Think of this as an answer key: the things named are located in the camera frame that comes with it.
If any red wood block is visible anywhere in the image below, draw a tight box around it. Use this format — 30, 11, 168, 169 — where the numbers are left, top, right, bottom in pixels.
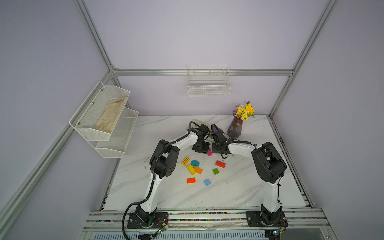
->
215, 161, 226, 169

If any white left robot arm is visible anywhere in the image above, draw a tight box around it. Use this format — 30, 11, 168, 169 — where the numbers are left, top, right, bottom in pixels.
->
135, 122, 210, 227

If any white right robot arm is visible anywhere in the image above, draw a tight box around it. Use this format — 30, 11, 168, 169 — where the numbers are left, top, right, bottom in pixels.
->
211, 124, 287, 227

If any teal wood block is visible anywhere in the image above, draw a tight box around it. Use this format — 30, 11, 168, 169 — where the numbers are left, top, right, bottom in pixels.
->
191, 160, 200, 167

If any yellow red striped block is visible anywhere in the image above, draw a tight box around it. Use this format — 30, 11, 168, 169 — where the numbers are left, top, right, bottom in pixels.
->
181, 157, 191, 166

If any orange wood block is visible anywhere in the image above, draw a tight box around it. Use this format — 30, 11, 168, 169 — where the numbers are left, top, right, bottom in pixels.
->
194, 166, 203, 175

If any yellow wood block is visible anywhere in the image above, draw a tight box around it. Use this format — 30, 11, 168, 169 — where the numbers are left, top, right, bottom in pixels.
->
187, 165, 197, 176

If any light blue wood block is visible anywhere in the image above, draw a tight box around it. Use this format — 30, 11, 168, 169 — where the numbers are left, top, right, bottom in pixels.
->
204, 179, 211, 186

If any red orange flat block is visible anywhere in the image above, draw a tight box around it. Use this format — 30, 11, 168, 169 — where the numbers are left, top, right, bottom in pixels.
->
187, 178, 196, 184

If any beige dirty cloth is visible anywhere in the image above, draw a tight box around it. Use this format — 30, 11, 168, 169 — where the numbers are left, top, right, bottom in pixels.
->
191, 118, 210, 128

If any purple glass vase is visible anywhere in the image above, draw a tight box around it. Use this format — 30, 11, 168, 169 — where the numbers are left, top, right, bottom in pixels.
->
227, 110, 243, 139

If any yellow flower bouquet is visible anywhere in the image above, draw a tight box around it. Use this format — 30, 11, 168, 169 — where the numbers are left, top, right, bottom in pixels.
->
235, 102, 255, 121

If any white mesh lower shelf basket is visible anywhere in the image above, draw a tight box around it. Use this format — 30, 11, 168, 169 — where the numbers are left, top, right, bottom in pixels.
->
96, 108, 139, 159

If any white mesh shelf basket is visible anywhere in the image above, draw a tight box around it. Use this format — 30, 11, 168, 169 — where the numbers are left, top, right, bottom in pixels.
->
96, 108, 139, 159
69, 82, 130, 142

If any beige glove in basket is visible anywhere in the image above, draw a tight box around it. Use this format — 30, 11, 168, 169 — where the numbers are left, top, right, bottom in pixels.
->
94, 97, 128, 134

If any white mesh upper shelf basket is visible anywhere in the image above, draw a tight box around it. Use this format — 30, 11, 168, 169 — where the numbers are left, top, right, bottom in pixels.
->
69, 82, 130, 142

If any white wire wall basket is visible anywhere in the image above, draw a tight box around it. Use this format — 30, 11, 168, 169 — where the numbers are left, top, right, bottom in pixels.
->
187, 65, 232, 97

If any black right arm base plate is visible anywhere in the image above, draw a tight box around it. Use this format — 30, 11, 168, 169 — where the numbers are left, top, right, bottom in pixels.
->
246, 211, 288, 228

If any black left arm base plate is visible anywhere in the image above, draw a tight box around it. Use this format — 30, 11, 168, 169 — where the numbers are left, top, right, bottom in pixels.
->
125, 212, 169, 230

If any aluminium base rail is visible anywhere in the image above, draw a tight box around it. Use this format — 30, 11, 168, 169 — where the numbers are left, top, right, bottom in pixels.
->
82, 208, 331, 232

